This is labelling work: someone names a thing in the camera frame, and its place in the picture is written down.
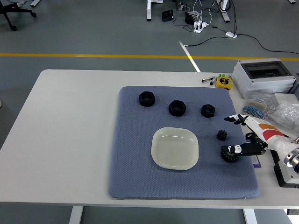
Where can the large black hex nut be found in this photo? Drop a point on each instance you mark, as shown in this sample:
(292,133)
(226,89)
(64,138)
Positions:
(177,108)
(146,98)

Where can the silver pen tool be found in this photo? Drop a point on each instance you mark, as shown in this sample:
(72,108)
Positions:
(206,79)

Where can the white desk leg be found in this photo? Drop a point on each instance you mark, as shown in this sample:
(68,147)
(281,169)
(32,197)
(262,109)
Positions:
(224,12)
(149,10)

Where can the bag of blue resistor strips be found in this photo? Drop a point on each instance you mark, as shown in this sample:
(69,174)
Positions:
(253,109)

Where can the yellow tape measure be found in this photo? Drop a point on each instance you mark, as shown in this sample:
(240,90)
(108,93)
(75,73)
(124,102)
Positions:
(223,82)

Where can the purple-edged label card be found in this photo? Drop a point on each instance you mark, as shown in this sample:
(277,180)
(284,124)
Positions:
(256,161)

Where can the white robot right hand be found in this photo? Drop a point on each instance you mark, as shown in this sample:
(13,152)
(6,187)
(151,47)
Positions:
(268,134)

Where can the small black gear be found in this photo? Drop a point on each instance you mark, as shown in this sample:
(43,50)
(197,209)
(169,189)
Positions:
(222,135)

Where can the blue-grey textured mat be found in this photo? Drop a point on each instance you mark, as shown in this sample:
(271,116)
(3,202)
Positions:
(130,144)

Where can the grey electrical enclosure box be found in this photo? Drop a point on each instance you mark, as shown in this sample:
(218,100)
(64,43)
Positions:
(261,84)

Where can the white power adapter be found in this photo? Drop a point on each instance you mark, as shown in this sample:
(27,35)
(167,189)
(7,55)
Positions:
(230,34)

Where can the small black hex nut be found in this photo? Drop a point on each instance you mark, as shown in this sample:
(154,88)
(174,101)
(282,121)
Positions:
(208,110)

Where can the large black bevel gear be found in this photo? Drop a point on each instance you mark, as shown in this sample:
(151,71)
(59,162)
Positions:
(230,158)

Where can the black power adapter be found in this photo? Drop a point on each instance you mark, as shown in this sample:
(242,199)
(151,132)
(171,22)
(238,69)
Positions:
(189,18)
(167,15)

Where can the white square dish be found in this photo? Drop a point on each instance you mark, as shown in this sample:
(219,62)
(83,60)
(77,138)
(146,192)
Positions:
(175,149)

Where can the white power strip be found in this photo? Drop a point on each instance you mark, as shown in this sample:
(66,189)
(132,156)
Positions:
(200,26)

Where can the clear bag of small parts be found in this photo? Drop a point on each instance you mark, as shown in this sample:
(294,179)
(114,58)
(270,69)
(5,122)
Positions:
(287,114)

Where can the small black clip tool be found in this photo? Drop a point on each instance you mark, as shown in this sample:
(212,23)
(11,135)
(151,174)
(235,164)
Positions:
(213,82)

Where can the white table leg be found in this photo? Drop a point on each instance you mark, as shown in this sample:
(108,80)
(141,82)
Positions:
(250,217)
(76,215)

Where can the black office chair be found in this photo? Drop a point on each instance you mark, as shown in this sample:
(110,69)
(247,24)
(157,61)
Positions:
(9,10)

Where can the flat white box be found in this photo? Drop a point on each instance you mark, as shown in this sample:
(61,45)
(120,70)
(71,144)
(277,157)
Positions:
(287,98)

